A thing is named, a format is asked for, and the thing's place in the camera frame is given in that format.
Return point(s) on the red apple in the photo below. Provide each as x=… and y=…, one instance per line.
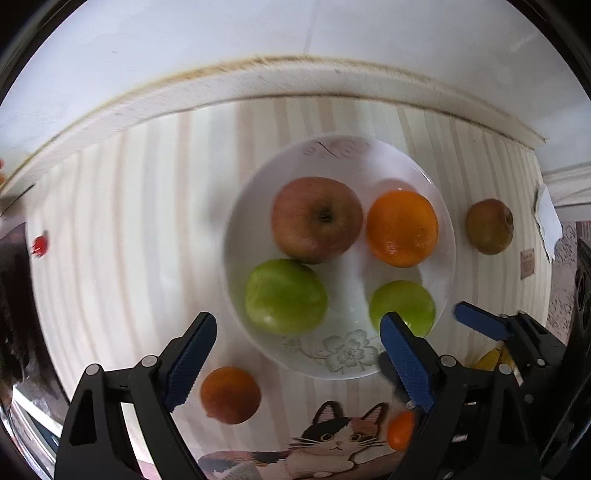
x=316, y=219

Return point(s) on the small green apple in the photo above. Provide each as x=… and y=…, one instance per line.
x=411, y=302

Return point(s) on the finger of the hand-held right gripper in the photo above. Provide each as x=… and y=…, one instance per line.
x=480, y=321

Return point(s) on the small tangerine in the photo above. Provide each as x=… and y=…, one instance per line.
x=400, y=431
x=229, y=394

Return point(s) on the small brown tag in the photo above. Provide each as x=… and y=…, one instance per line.
x=527, y=263

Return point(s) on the small red object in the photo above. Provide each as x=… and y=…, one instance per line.
x=40, y=243

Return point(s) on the white paper sheet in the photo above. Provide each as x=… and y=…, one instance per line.
x=548, y=221

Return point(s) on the large green apple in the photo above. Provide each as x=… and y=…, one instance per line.
x=285, y=296

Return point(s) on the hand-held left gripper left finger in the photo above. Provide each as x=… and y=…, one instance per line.
x=182, y=369

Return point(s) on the white floral plate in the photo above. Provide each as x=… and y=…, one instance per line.
x=263, y=217

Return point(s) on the large orange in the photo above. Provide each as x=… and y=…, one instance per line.
x=401, y=228

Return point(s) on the brown kiwi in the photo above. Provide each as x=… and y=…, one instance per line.
x=489, y=226

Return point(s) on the dark cloth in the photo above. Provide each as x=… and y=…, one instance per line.
x=18, y=314

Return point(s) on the yellow banana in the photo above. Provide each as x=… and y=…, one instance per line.
x=490, y=360

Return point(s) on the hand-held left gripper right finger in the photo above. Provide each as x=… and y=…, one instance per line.
x=408, y=364

